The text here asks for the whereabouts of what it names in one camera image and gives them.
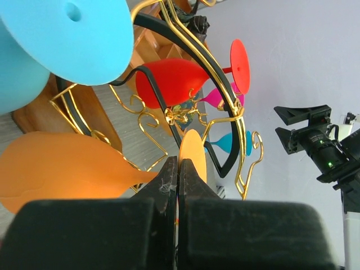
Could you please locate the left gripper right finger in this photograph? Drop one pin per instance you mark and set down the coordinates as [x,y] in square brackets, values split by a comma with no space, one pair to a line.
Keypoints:
[233,234]

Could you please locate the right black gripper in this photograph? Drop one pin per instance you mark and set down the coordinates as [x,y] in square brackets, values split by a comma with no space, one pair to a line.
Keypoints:
[334,152]

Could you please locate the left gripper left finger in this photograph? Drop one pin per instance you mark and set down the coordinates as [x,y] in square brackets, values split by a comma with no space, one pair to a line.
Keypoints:
[133,233]

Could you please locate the blue wine glass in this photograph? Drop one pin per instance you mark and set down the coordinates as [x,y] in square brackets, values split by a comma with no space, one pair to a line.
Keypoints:
[225,143]
[84,42]

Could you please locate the pink wine glass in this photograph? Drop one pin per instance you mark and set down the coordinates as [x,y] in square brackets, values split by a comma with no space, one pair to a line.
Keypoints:
[214,98]

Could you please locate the red wine glass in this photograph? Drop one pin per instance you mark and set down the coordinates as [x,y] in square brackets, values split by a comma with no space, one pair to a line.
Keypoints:
[178,77]

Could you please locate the orange wine glass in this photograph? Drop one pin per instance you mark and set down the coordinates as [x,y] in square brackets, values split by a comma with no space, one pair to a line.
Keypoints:
[48,166]

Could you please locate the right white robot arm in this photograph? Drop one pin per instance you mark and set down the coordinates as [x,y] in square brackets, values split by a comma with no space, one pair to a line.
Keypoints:
[350,205]

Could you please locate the blue floral folded tie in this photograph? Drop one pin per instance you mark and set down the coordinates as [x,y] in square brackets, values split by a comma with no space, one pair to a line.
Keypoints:
[183,109]

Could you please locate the dark patterned rolled tie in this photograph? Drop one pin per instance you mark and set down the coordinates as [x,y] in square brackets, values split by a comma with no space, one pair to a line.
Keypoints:
[196,24]

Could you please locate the wooden compartment tray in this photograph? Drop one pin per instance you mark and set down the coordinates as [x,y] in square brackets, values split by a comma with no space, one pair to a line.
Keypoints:
[150,46]

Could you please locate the gold wire wine glass rack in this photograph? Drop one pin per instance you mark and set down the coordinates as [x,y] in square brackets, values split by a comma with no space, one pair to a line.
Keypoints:
[64,106]

